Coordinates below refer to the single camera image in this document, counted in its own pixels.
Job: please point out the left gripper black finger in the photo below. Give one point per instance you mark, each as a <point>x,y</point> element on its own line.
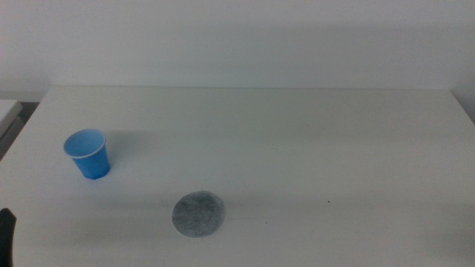
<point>6,237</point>

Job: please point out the blue plastic cup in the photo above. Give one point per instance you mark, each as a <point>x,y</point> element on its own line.
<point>92,163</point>

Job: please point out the round grey cup mat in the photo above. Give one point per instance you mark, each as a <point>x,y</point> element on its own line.
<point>198,214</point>

